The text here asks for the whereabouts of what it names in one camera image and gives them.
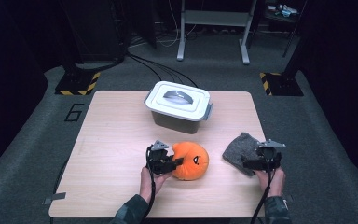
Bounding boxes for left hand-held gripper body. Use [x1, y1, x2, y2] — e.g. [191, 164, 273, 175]
[145, 139, 173, 175]

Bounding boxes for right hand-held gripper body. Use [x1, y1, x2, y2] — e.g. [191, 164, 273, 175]
[255, 138, 287, 172]

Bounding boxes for grey cloth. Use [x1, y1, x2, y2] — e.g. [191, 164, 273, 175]
[222, 132, 267, 177]

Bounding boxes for orange plush toy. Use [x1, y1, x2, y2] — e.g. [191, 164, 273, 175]
[171, 141, 210, 181]

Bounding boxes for grey clear storage box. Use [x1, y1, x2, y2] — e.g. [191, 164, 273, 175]
[144, 90, 213, 135]

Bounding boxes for white box lid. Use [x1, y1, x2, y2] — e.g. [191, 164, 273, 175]
[144, 80, 213, 122]

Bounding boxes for person's left hand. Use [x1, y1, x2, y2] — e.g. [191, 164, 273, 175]
[139, 166, 172, 203]

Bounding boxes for person's right hand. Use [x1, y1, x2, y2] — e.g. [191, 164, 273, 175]
[254, 166, 286, 198]

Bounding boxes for black tape floor marking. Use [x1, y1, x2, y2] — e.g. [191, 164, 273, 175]
[64, 103, 85, 122]

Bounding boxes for dark curtain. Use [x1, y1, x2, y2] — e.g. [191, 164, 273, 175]
[0, 0, 49, 185]
[301, 0, 358, 203]

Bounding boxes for black rack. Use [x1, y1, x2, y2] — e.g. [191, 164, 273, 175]
[255, 0, 309, 59]

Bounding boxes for black cabinet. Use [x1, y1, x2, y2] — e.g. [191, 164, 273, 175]
[60, 0, 129, 63]

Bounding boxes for pile of small items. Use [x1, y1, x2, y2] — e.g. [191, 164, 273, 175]
[267, 3, 299, 19]

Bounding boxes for left hand-held gripper black cable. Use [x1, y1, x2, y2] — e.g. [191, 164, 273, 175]
[141, 145, 157, 224]

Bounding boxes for hand-held gripper black cable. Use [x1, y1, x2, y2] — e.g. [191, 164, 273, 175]
[250, 167, 277, 224]
[141, 145, 157, 224]

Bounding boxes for right hand-held gripper black cable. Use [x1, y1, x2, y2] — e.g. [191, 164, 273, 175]
[250, 167, 277, 224]

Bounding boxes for black yellow striped base plate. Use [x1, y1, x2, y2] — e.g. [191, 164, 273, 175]
[54, 71, 102, 96]
[259, 72, 305, 97]

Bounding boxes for black floor cable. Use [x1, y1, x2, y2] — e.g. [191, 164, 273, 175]
[127, 53, 163, 83]
[130, 53, 183, 85]
[130, 53, 200, 89]

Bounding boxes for black stand post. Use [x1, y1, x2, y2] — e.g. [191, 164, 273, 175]
[282, 0, 309, 82]
[59, 0, 86, 79]

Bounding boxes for white cable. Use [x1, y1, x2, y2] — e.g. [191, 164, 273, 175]
[155, 0, 199, 49]

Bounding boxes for white metal desk frame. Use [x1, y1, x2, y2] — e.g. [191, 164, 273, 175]
[176, 0, 258, 65]

